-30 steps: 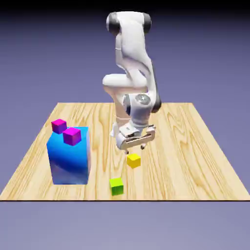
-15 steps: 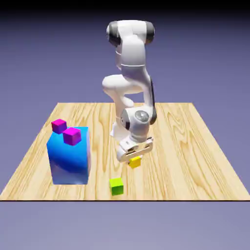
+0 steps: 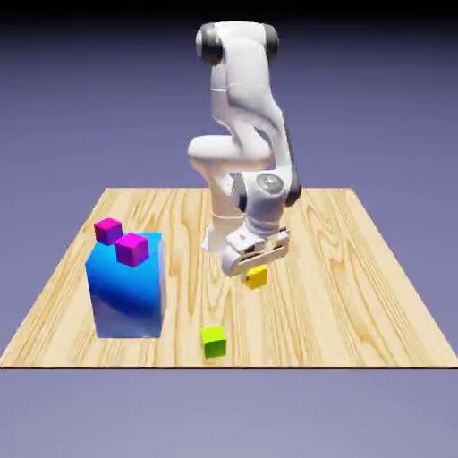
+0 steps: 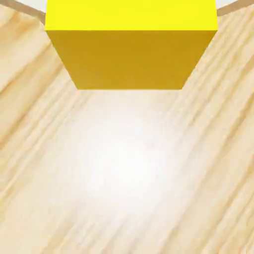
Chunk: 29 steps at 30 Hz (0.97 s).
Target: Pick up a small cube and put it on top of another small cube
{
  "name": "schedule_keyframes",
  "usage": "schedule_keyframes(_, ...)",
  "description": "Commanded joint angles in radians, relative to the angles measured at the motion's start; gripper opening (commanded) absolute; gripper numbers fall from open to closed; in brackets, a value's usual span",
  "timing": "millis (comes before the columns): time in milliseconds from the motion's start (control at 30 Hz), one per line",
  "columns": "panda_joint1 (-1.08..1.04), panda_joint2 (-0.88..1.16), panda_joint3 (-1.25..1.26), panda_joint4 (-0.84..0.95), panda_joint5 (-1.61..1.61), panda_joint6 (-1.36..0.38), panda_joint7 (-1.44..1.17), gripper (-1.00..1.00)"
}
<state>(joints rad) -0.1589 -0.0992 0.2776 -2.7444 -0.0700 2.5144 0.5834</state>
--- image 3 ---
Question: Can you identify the small green cube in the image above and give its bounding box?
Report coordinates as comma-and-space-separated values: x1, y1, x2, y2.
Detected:
199, 325, 228, 359

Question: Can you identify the small yellow cube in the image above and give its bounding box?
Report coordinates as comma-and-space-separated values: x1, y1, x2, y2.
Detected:
244, 265, 269, 290

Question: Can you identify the small magenta cube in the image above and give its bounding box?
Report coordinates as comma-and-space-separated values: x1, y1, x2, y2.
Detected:
93, 216, 123, 247
114, 233, 150, 268

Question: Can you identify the large blue box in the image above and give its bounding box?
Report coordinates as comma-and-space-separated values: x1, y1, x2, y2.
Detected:
84, 231, 167, 340

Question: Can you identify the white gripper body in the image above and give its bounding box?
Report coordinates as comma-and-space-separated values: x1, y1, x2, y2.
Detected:
220, 228, 290, 277

